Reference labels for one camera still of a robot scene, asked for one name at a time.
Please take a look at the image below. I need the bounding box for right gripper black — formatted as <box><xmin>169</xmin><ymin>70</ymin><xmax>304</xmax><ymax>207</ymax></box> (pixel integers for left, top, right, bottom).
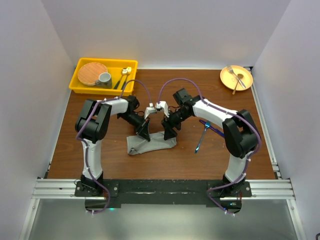
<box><xmin>161</xmin><ymin>108</ymin><xmax>191</xmax><ymax>141</ymax></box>

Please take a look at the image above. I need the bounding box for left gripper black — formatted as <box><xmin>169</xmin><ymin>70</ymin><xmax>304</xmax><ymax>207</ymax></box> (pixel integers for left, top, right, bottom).
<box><xmin>118</xmin><ymin>112</ymin><xmax>150</xmax><ymax>141</ymax></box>

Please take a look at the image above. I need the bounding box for grey cloth napkin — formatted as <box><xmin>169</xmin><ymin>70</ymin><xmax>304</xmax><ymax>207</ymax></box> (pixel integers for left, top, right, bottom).
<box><xmin>126</xmin><ymin>131</ymin><xmax>177</xmax><ymax>156</ymax></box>

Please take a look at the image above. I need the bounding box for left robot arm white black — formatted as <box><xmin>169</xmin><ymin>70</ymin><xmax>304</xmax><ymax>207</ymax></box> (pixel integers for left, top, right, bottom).
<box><xmin>75</xmin><ymin>95</ymin><xmax>151</xmax><ymax>196</ymax></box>

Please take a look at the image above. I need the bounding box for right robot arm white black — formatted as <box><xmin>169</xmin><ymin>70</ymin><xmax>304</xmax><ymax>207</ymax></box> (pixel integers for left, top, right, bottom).
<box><xmin>155</xmin><ymin>88</ymin><xmax>262</xmax><ymax>197</ymax></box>

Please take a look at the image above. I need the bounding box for blue metallic fork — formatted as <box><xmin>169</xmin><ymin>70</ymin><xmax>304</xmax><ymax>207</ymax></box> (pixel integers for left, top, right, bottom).
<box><xmin>194</xmin><ymin>120</ymin><xmax>211</xmax><ymax>154</ymax></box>

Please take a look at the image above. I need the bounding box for blue metallic knife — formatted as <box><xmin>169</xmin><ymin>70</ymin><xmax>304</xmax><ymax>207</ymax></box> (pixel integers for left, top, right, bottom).
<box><xmin>199</xmin><ymin>119</ymin><xmax>225</xmax><ymax>138</ymax></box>

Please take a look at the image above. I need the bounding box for yellow plastic bin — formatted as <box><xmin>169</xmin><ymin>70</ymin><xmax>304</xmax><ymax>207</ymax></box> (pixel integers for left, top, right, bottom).
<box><xmin>69</xmin><ymin>57</ymin><xmax>138</xmax><ymax>96</ymax></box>

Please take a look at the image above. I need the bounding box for grey ceramic mug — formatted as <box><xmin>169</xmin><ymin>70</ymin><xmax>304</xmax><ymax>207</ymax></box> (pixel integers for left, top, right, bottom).
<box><xmin>95</xmin><ymin>72</ymin><xmax>112</xmax><ymax>89</ymax></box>

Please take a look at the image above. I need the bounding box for round wooden plate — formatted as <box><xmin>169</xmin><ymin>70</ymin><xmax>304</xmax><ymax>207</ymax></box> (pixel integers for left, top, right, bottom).
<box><xmin>77</xmin><ymin>62</ymin><xmax>108</xmax><ymax>86</ymax></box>

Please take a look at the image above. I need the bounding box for tan round plate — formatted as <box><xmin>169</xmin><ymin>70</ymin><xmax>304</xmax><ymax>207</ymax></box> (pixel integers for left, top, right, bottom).
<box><xmin>219</xmin><ymin>65</ymin><xmax>253</xmax><ymax>92</ymax></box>

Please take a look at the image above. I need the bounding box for silver fork on plate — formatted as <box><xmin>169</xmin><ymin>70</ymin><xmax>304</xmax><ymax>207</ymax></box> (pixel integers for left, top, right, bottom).
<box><xmin>227</xmin><ymin>65</ymin><xmax>246</xmax><ymax>89</ymax></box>

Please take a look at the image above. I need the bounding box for silver knife on plate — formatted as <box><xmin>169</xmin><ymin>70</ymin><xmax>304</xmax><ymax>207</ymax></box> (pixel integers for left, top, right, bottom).
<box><xmin>232</xmin><ymin>73</ymin><xmax>244</xmax><ymax>95</ymax></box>

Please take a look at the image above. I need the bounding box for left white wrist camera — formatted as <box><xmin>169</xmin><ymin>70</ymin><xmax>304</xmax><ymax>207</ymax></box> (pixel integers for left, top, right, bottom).
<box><xmin>144</xmin><ymin>102</ymin><xmax>158</xmax><ymax>120</ymax></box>

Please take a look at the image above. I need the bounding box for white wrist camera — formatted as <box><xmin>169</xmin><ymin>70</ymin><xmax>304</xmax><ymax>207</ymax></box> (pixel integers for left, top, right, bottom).
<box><xmin>144</xmin><ymin>102</ymin><xmax>158</xmax><ymax>120</ymax></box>
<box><xmin>155</xmin><ymin>101</ymin><xmax>170</xmax><ymax>118</ymax></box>

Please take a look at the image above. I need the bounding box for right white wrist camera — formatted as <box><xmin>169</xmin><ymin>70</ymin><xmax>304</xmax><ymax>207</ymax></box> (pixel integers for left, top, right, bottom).
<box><xmin>155</xmin><ymin>101</ymin><xmax>170</xmax><ymax>118</ymax></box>

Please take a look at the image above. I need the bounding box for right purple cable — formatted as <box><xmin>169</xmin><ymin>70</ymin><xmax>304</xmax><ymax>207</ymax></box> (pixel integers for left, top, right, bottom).
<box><xmin>156</xmin><ymin>77</ymin><xmax>262</xmax><ymax>215</ymax></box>

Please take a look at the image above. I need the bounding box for purple cable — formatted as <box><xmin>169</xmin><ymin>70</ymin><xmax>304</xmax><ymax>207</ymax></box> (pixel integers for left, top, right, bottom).
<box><xmin>156</xmin><ymin>77</ymin><xmax>262</xmax><ymax>215</ymax></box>
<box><xmin>75</xmin><ymin>79</ymin><xmax>154</xmax><ymax>214</ymax></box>

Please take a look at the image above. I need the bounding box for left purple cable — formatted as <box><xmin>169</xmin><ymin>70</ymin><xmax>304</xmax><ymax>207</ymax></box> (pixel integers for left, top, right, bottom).
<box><xmin>75</xmin><ymin>79</ymin><xmax>154</xmax><ymax>214</ymax></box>

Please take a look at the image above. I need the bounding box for gold spoon black handle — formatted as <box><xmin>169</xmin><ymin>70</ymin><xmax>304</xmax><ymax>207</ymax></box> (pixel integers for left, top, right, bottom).
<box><xmin>113</xmin><ymin>68</ymin><xmax>128</xmax><ymax>90</ymax></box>

